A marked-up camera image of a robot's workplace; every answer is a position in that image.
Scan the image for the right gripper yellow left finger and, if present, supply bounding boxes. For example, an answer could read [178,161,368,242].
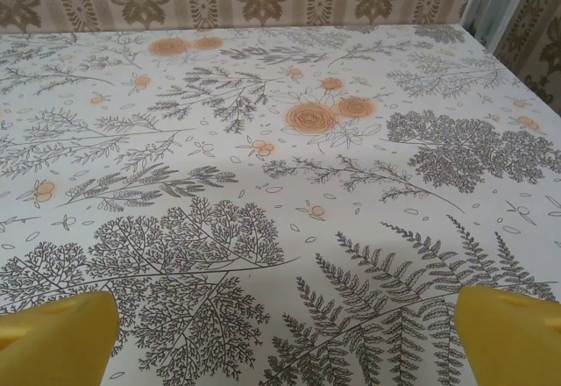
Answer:
[0,290,120,386]

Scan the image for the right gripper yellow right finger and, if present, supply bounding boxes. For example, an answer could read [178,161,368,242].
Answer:
[454,285,561,386]

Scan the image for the floral printed tablecloth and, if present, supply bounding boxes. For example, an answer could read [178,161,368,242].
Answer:
[0,24,561,386]

